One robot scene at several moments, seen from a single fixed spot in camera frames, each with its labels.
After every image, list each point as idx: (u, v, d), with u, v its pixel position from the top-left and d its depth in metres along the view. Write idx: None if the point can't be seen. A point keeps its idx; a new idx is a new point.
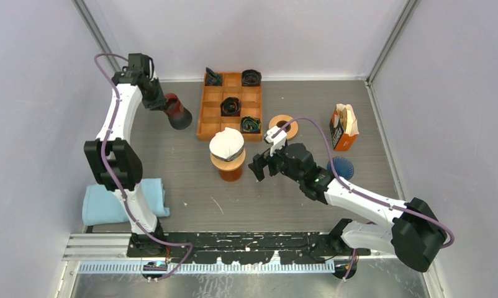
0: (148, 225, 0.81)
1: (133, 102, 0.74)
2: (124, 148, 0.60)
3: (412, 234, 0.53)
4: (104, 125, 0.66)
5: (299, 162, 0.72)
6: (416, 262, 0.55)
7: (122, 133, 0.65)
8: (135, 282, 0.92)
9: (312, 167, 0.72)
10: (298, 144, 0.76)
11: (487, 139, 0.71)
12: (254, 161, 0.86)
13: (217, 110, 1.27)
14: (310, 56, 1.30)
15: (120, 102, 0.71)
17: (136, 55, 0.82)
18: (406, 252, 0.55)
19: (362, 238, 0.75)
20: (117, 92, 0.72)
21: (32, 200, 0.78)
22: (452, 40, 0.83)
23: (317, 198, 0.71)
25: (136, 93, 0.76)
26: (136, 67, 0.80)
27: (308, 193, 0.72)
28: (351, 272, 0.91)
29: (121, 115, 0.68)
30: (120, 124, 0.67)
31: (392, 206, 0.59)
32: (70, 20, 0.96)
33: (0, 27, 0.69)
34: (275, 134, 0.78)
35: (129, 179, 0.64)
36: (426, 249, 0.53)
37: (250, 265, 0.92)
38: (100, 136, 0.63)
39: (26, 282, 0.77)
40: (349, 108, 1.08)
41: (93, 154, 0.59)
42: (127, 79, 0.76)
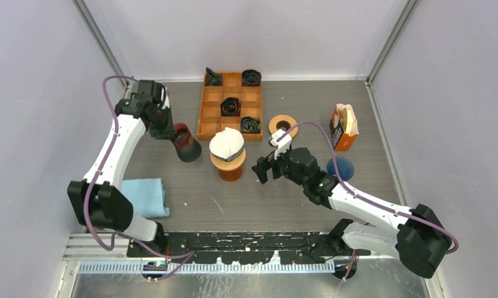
0: (146, 236, 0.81)
1: (133, 138, 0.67)
2: (110, 196, 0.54)
3: (417, 239, 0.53)
4: (95, 164, 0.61)
5: (303, 167, 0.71)
6: (420, 268, 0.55)
7: (112, 176, 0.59)
8: (135, 282, 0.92)
9: (316, 171, 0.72)
10: (302, 148, 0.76)
11: (487, 139, 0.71)
12: (258, 163, 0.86)
13: (217, 110, 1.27)
14: (310, 56, 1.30)
15: (118, 138, 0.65)
17: (148, 83, 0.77)
18: (410, 258, 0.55)
19: (365, 240, 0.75)
20: (117, 126, 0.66)
21: (33, 200, 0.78)
22: (452, 39, 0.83)
23: (321, 203, 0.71)
25: (140, 127, 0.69)
26: (145, 96, 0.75)
27: (312, 198, 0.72)
28: (351, 272, 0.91)
29: (114, 156, 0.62)
30: (112, 164, 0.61)
31: (397, 212, 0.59)
32: (71, 21, 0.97)
33: (0, 28, 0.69)
34: (280, 138, 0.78)
35: (113, 226, 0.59)
36: (431, 255, 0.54)
37: (250, 265, 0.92)
38: (88, 177, 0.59)
39: (26, 282, 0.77)
40: (349, 108, 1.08)
41: (77, 196, 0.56)
42: (131, 109, 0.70)
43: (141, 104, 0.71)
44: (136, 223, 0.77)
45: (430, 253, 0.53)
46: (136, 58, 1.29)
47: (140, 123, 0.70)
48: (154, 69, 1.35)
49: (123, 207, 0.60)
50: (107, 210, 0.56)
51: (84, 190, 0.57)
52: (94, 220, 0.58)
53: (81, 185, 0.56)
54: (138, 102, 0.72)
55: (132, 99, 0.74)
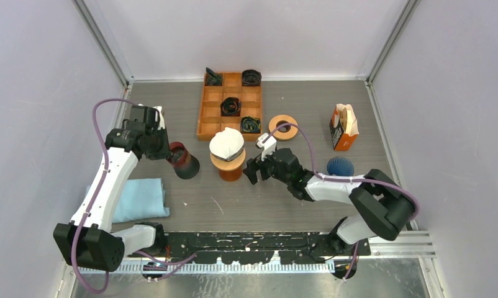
0: (148, 241, 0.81)
1: (123, 172, 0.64)
2: (98, 241, 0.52)
3: (366, 198, 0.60)
4: (84, 203, 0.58)
5: (285, 165, 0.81)
6: (384, 231, 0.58)
7: (99, 220, 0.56)
8: (135, 282, 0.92)
9: (298, 169, 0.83)
10: (285, 149, 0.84)
11: (487, 139, 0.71)
12: (248, 165, 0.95)
13: (217, 110, 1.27)
14: (310, 56, 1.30)
15: (107, 174, 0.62)
17: (141, 109, 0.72)
18: (372, 221, 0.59)
19: (353, 230, 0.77)
20: (106, 161, 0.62)
21: (32, 200, 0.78)
22: (453, 39, 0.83)
23: (303, 197, 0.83)
25: (132, 160, 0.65)
26: (138, 125, 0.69)
27: (295, 193, 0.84)
28: (351, 273, 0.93)
29: (103, 195, 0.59)
30: (100, 205, 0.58)
31: (351, 180, 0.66)
32: (71, 21, 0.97)
33: (1, 28, 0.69)
34: (266, 139, 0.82)
35: (103, 268, 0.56)
36: (387, 215, 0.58)
37: (250, 265, 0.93)
38: (76, 220, 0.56)
39: (25, 283, 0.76)
40: (349, 108, 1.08)
41: (64, 241, 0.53)
42: (122, 141, 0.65)
43: (133, 135, 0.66)
44: (133, 241, 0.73)
45: (384, 212, 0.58)
46: (136, 58, 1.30)
47: (132, 155, 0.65)
48: (154, 69, 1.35)
49: (114, 248, 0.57)
50: (95, 254, 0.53)
51: (71, 234, 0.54)
52: (82, 262, 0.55)
53: (66, 229, 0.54)
54: (130, 132, 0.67)
55: (124, 128, 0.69)
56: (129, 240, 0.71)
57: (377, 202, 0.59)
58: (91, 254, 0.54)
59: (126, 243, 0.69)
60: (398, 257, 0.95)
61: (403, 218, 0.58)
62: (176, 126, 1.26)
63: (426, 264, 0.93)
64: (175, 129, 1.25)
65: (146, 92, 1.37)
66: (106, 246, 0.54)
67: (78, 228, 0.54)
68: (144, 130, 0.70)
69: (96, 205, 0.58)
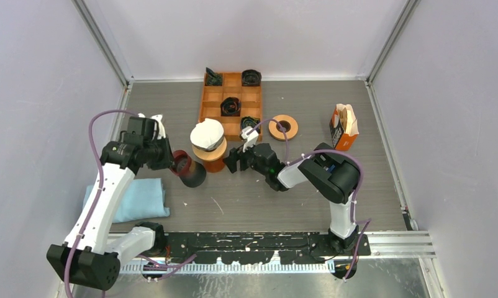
0: (146, 243, 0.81)
1: (118, 190, 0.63)
2: (91, 262, 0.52)
3: (311, 165, 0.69)
4: (78, 224, 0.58)
5: (264, 159, 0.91)
6: (332, 194, 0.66)
7: (93, 242, 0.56)
8: (135, 282, 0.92)
9: (275, 164, 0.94)
10: (264, 144, 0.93)
11: (487, 138, 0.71)
12: (231, 154, 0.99)
13: (217, 110, 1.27)
14: (310, 56, 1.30)
15: (102, 192, 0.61)
17: (138, 121, 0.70)
18: (321, 186, 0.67)
19: (333, 215, 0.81)
20: (101, 180, 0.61)
21: (33, 200, 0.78)
22: (453, 39, 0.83)
23: (278, 189, 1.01)
25: (128, 176, 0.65)
26: (135, 138, 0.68)
27: (272, 185, 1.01)
28: (351, 273, 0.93)
29: (97, 215, 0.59)
30: (95, 226, 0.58)
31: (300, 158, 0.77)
32: (71, 21, 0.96)
33: (0, 28, 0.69)
34: (249, 133, 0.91)
35: (98, 286, 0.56)
36: (334, 178, 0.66)
37: (250, 265, 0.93)
38: (69, 241, 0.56)
39: (27, 282, 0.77)
40: (349, 108, 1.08)
41: (58, 262, 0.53)
42: (118, 157, 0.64)
43: (130, 150, 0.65)
44: (131, 251, 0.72)
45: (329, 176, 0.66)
46: (137, 58, 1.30)
47: (128, 171, 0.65)
48: (154, 69, 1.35)
49: (108, 266, 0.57)
50: (89, 274, 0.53)
51: (64, 254, 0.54)
52: (77, 280, 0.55)
53: (60, 250, 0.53)
54: (126, 146, 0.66)
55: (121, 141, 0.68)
56: (125, 251, 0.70)
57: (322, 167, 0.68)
58: (84, 273, 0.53)
59: (121, 256, 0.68)
60: (398, 257, 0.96)
61: (349, 181, 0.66)
62: (176, 126, 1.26)
63: (426, 264, 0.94)
64: (175, 128, 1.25)
65: (146, 92, 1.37)
66: (100, 267, 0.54)
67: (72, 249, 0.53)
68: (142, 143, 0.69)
69: (90, 225, 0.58)
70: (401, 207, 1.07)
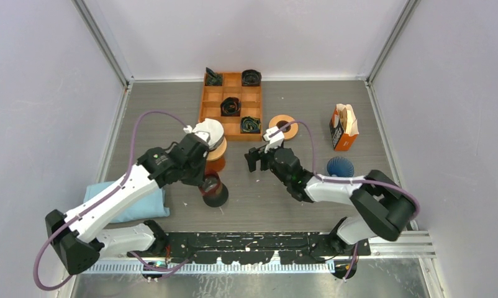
0: (141, 246, 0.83)
1: (135, 195, 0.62)
2: (69, 248, 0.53)
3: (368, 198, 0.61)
4: (84, 205, 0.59)
5: (287, 167, 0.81)
6: (385, 231, 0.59)
7: (84, 230, 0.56)
8: (135, 282, 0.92)
9: (298, 171, 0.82)
10: (287, 149, 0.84)
11: (487, 138, 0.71)
12: (249, 153, 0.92)
13: (217, 110, 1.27)
14: (310, 56, 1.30)
15: (120, 189, 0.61)
17: (192, 141, 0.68)
18: (373, 221, 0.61)
19: (353, 228, 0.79)
20: (125, 178, 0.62)
21: (32, 200, 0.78)
22: (453, 39, 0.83)
23: (302, 198, 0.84)
25: (149, 187, 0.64)
26: (179, 155, 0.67)
27: (295, 194, 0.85)
28: (351, 273, 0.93)
29: (102, 207, 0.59)
30: (94, 216, 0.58)
31: (351, 180, 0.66)
32: (71, 20, 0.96)
33: (0, 28, 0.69)
34: (273, 134, 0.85)
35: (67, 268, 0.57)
36: (391, 215, 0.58)
37: (250, 265, 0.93)
38: (68, 215, 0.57)
39: (26, 282, 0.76)
40: (349, 108, 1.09)
41: (49, 228, 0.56)
42: (153, 166, 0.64)
43: (167, 164, 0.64)
44: (120, 246, 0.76)
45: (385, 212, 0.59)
46: (137, 58, 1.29)
47: (152, 183, 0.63)
48: (154, 69, 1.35)
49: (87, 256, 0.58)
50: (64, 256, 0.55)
51: (57, 225, 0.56)
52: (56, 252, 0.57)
53: (57, 218, 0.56)
54: (166, 159, 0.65)
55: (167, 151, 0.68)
56: (115, 245, 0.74)
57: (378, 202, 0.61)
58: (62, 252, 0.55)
59: (108, 249, 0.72)
60: (398, 257, 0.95)
61: (404, 219, 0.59)
62: (176, 126, 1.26)
63: (426, 264, 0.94)
64: (175, 129, 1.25)
65: (146, 92, 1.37)
66: (76, 255, 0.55)
67: (63, 225, 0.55)
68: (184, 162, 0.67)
69: (92, 213, 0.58)
70: None
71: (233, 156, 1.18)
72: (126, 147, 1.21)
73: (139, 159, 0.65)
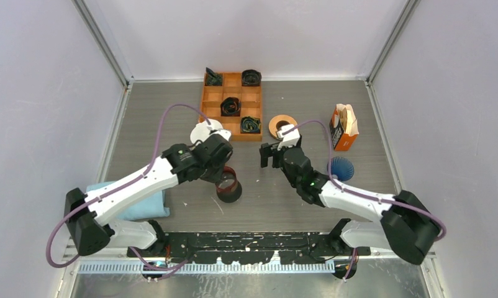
0: (141, 244, 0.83)
1: (155, 187, 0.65)
2: (84, 227, 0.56)
3: (400, 225, 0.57)
4: (106, 188, 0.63)
5: (297, 167, 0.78)
6: (411, 255, 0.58)
7: (101, 212, 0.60)
8: (135, 282, 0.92)
9: (309, 172, 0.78)
10: (298, 149, 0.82)
11: (487, 138, 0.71)
12: (263, 148, 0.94)
13: (217, 110, 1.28)
14: (310, 56, 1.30)
15: (143, 179, 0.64)
17: (217, 141, 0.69)
18: (397, 244, 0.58)
19: (362, 235, 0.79)
20: (149, 169, 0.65)
21: (32, 200, 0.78)
22: (453, 39, 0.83)
23: (313, 202, 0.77)
25: (170, 180, 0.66)
26: (203, 154, 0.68)
27: (305, 197, 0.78)
28: (351, 272, 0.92)
29: (123, 193, 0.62)
30: (113, 200, 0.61)
31: (380, 200, 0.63)
32: (71, 21, 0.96)
33: (0, 28, 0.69)
34: (286, 131, 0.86)
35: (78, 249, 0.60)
36: (419, 241, 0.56)
37: (250, 265, 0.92)
38: (89, 195, 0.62)
39: (27, 282, 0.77)
40: (349, 108, 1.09)
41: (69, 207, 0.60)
42: (177, 161, 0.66)
43: (189, 162, 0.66)
44: (125, 239, 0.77)
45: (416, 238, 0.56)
46: (137, 58, 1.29)
47: (174, 178, 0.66)
48: (154, 69, 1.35)
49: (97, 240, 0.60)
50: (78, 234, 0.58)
51: (77, 203, 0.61)
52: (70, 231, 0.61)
53: (77, 197, 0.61)
54: (189, 157, 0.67)
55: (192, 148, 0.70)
56: (122, 236, 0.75)
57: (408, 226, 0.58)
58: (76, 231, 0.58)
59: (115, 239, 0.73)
60: (397, 257, 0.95)
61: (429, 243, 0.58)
62: (176, 126, 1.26)
63: (426, 264, 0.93)
64: (175, 128, 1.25)
65: (146, 92, 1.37)
66: (88, 236, 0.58)
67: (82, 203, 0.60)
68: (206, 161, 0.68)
69: (112, 197, 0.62)
70: None
71: (233, 156, 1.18)
72: (126, 147, 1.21)
73: (165, 153, 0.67)
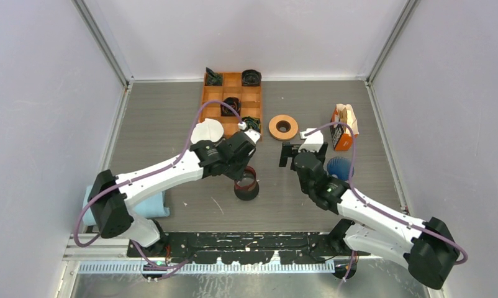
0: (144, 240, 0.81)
1: (182, 177, 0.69)
2: (113, 210, 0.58)
3: (431, 256, 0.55)
4: (136, 173, 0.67)
5: (309, 172, 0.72)
6: (431, 280, 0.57)
7: (130, 194, 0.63)
8: (135, 282, 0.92)
9: (323, 176, 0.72)
10: (309, 153, 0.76)
11: (487, 138, 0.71)
12: (283, 145, 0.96)
13: (217, 110, 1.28)
14: (310, 56, 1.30)
15: (171, 168, 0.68)
17: (241, 138, 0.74)
18: (419, 269, 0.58)
19: (370, 243, 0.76)
20: (178, 159, 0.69)
21: (32, 199, 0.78)
22: (453, 39, 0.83)
23: (328, 208, 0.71)
25: (196, 174, 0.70)
26: (227, 151, 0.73)
27: (319, 203, 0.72)
28: (351, 272, 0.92)
29: (152, 180, 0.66)
30: (143, 185, 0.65)
31: (410, 225, 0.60)
32: (71, 21, 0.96)
33: (1, 28, 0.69)
34: (309, 133, 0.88)
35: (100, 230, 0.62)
36: (444, 270, 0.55)
37: (250, 265, 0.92)
38: (120, 177, 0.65)
39: (27, 282, 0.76)
40: (349, 108, 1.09)
41: (99, 187, 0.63)
42: (205, 155, 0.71)
43: (215, 158, 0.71)
44: (141, 228, 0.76)
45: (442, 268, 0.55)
46: (137, 58, 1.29)
47: (199, 171, 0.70)
48: (154, 69, 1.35)
49: (120, 223, 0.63)
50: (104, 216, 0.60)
51: (106, 185, 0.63)
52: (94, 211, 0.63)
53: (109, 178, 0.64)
54: (215, 153, 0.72)
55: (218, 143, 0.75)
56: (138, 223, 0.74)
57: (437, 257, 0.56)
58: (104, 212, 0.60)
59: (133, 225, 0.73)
60: None
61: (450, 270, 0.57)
62: (176, 126, 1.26)
63: None
64: (175, 129, 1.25)
65: (146, 92, 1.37)
66: (115, 220, 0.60)
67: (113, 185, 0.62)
68: (230, 157, 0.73)
69: (141, 182, 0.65)
70: (402, 207, 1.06)
71: None
72: (126, 147, 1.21)
73: (194, 146, 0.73)
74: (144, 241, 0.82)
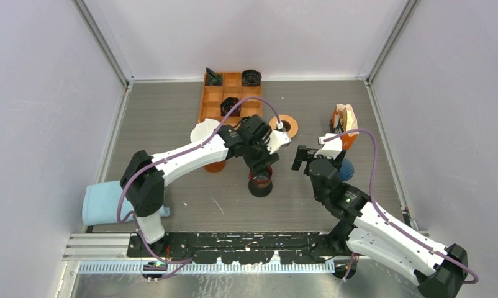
0: (151, 236, 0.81)
1: (210, 156, 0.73)
2: (153, 184, 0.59)
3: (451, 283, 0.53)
4: (169, 153, 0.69)
5: (325, 180, 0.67)
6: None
7: (167, 171, 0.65)
8: (135, 282, 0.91)
9: (339, 185, 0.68)
10: (324, 159, 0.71)
11: (487, 138, 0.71)
12: (298, 149, 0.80)
13: (217, 110, 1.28)
14: (310, 56, 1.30)
15: (200, 148, 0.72)
17: (259, 120, 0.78)
18: (431, 288, 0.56)
19: (375, 251, 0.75)
20: (207, 141, 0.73)
21: (31, 199, 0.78)
22: (453, 38, 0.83)
23: (344, 218, 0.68)
25: (221, 154, 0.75)
26: (246, 132, 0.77)
27: (334, 212, 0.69)
28: (351, 272, 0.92)
29: (185, 158, 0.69)
30: (177, 163, 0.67)
31: (433, 250, 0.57)
32: (70, 20, 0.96)
33: (0, 27, 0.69)
34: (330, 138, 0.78)
35: (138, 206, 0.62)
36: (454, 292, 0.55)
37: (250, 265, 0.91)
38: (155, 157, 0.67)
39: (26, 283, 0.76)
40: (349, 108, 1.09)
41: (136, 165, 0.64)
42: (229, 138, 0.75)
43: (237, 140, 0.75)
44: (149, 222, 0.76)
45: (453, 291, 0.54)
46: (136, 58, 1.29)
47: (226, 151, 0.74)
48: (154, 69, 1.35)
49: (154, 200, 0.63)
50: (142, 192, 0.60)
51: (143, 164, 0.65)
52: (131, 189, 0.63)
53: (147, 157, 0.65)
54: (236, 135, 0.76)
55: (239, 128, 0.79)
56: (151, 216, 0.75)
57: (455, 284, 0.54)
58: (142, 189, 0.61)
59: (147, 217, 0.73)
60: None
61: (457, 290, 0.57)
62: (176, 126, 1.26)
63: None
64: (175, 128, 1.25)
65: (146, 92, 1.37)
66: (153, 193, 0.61)
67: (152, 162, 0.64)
68: (252, 139, 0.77)
69: (176, 161, 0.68)
70: (402, 207, 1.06)
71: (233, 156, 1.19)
72: (126, 147, 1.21)
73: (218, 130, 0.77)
74: (151, 238, 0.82)
